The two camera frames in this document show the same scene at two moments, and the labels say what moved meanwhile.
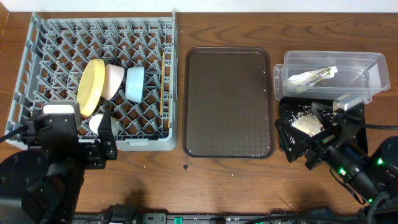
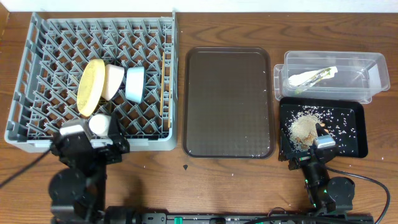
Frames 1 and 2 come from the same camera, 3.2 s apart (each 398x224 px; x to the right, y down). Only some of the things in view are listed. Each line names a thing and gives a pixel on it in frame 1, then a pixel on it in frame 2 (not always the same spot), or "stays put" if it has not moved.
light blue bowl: [134, 84] stays put
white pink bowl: [112, 78] stays put
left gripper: [96, 155] -> [112, 155]
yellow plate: [91, 86] stays put
